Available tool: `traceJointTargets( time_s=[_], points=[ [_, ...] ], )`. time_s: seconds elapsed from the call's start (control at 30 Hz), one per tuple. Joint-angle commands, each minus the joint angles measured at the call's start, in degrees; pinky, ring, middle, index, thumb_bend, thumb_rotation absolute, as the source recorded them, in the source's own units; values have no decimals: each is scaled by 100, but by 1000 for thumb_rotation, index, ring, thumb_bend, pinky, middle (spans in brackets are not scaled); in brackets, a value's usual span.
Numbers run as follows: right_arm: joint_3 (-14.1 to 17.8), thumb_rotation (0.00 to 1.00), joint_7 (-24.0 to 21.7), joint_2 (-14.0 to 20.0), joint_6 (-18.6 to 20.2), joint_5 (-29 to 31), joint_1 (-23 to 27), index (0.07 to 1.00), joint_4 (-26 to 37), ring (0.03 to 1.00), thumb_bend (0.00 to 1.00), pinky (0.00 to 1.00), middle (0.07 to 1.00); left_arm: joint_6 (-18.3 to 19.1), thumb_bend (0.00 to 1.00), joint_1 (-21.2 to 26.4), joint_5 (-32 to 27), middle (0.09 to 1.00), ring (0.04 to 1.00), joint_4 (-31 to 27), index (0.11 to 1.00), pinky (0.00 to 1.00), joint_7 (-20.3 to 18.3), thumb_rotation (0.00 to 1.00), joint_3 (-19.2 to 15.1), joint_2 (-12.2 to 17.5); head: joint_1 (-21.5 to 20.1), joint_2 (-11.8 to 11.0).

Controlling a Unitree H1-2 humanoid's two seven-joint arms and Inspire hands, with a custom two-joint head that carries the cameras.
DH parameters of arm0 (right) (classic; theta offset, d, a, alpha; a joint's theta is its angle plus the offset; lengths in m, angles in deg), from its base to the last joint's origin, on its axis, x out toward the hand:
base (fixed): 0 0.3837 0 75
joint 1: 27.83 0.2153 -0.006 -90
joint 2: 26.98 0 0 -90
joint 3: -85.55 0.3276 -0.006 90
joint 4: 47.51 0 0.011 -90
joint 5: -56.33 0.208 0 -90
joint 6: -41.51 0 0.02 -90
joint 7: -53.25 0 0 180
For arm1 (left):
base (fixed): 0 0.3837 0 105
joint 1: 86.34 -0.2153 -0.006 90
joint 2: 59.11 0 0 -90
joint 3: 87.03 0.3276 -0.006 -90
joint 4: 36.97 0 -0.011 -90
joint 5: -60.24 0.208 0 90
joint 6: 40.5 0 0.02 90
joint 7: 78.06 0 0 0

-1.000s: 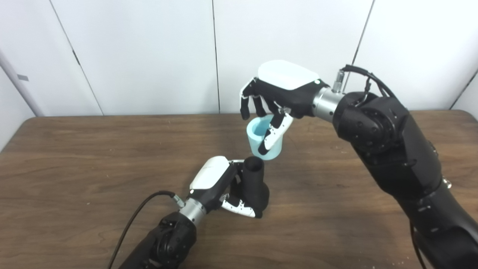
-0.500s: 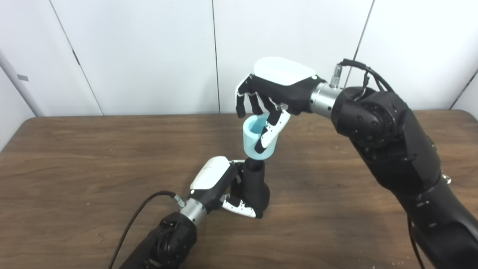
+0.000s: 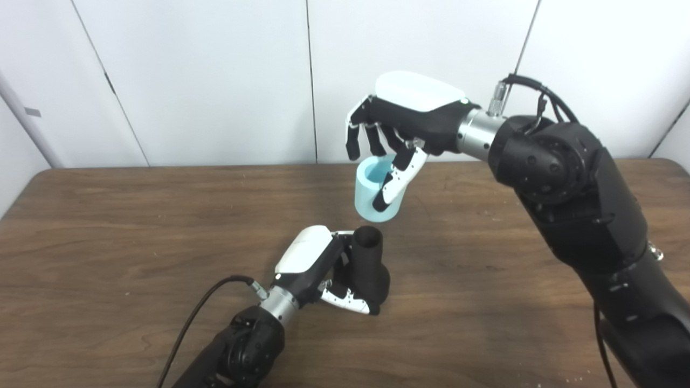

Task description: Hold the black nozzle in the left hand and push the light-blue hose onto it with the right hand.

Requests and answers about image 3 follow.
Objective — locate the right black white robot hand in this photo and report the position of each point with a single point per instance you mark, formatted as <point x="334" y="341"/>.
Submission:
<point x="420" y="113"/>

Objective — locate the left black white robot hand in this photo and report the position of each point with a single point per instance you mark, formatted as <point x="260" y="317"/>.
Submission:
<point x="304" y="256"/>

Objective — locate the black funnel-shaped nozzle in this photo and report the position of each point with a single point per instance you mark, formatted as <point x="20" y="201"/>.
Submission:
<point x="369" y="264"/>

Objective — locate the light blue cylinder cup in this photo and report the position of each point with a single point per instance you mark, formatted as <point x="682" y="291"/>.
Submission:
<point x="369" y="196"/>

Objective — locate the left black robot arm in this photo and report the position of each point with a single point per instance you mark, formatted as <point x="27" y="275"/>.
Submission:
<point x="237" y="345"/>

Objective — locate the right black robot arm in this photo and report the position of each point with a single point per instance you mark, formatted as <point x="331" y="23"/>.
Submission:
<point x="582" y="205"/>

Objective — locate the small grey wall label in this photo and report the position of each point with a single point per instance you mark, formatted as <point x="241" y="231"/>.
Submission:
<point x="32" y="112"/>

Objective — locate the white wall corner trim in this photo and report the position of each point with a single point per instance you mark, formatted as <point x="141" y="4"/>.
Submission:
<point x="24" y="118"/>

